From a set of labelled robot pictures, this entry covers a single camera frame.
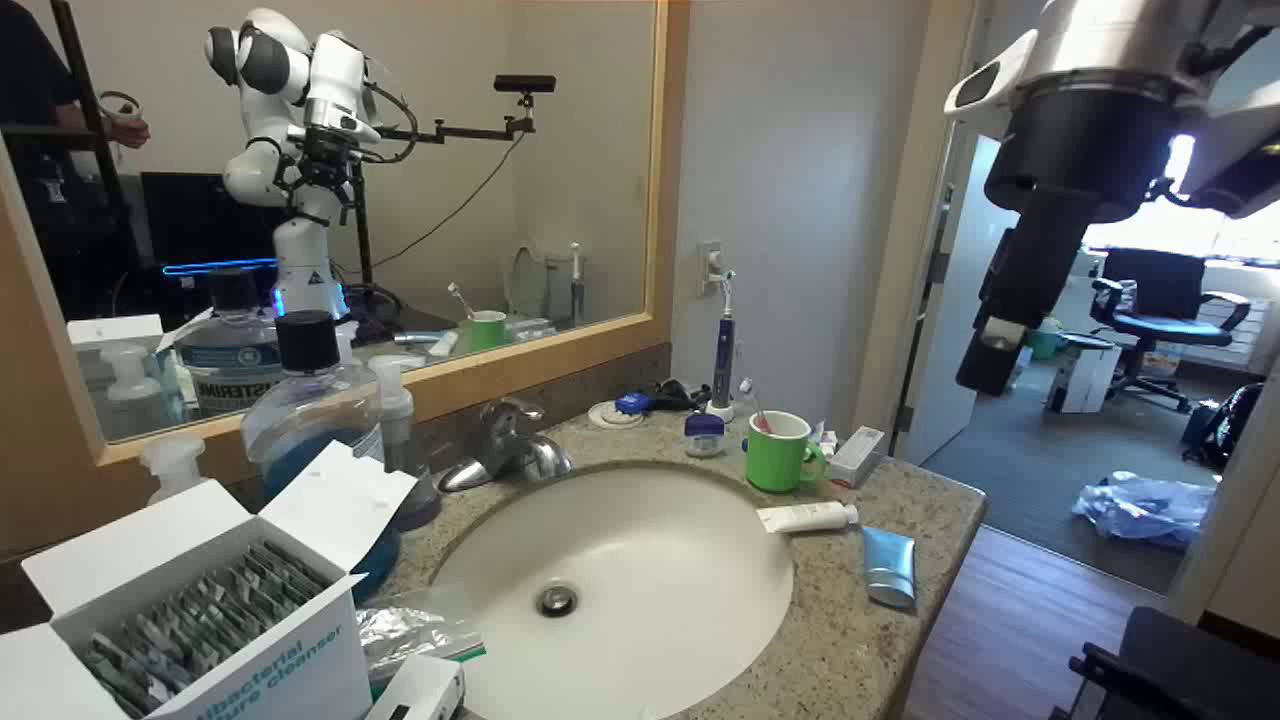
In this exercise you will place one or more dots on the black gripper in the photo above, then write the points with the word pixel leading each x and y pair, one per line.
pixel 1052 242

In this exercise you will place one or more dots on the grey blue cosmetic tube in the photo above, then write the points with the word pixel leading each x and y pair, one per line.
pixel 888 567

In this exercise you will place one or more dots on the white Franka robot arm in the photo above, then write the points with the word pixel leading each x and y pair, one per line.
pixel 1121 43

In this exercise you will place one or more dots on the white cream tube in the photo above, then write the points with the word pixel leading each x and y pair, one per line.
pixel 807 518

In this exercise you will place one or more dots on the white door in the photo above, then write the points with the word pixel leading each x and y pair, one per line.
pixel 946 335

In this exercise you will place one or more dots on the white floor box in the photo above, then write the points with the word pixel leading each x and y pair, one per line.
pixel 1086 378

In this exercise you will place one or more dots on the black office chair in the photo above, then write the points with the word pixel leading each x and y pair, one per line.
pixel 1154 307

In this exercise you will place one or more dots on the blue plastic bag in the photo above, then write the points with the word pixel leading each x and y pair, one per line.
pixel 1146 511

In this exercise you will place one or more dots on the green mug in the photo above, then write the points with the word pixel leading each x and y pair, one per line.
pixel 777 454

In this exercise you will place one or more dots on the black bag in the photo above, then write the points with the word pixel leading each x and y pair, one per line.
pixel 1222 426

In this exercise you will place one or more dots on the blue electric toothbrush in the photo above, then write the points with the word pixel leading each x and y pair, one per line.
pixel 725 352

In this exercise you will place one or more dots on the small jar with blue lid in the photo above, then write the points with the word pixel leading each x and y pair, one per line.
pixel 704 434

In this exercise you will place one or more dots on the granite top vanity cabinet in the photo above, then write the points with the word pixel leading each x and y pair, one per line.
pixel 853 641

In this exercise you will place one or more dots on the small blue case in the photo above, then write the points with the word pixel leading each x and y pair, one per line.
pixel 639 403

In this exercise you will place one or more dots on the white oval sink basin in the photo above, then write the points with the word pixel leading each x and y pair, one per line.
pixel 625 587

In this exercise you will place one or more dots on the chrome faucet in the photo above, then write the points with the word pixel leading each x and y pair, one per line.
pixel 507 445

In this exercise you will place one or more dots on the small clear soap bottle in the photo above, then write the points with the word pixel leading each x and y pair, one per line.
pixel 393 404

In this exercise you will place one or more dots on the wood framed mirror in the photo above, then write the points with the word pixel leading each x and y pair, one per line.
pixel 400 202

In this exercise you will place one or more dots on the crumpled pale wrapper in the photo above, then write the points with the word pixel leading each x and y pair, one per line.
pixel 407 634

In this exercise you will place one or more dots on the small white box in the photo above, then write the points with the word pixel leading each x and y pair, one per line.
pixel 417 690

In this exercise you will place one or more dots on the blue mouthwash bottle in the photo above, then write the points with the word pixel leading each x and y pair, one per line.
pixel 314 413

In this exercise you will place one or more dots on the white spray bottle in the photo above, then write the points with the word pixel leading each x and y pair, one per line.
pixel 174 460

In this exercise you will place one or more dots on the open white carton box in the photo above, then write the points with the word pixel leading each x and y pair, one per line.
pixel 202 626

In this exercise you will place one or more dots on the wall power outlet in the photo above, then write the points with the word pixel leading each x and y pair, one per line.
pixel 711 265

